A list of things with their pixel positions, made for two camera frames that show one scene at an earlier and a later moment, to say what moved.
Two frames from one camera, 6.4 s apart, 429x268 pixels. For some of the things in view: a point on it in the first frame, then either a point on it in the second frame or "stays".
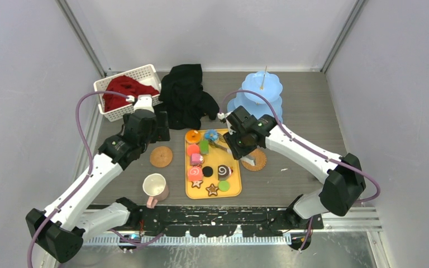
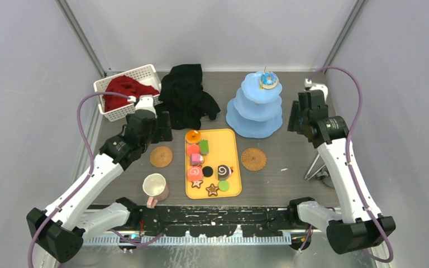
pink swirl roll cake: [195, 173] stays
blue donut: [211, 134] to [269, 80]
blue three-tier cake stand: [266, 85] stays
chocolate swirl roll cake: [224, 172] stays
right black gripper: [238, 152] to [295, 125]
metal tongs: [221, 143] to [306, 177]
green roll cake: [204, 145] stays
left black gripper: [161, 134] stays
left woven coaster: [161, 156] stays
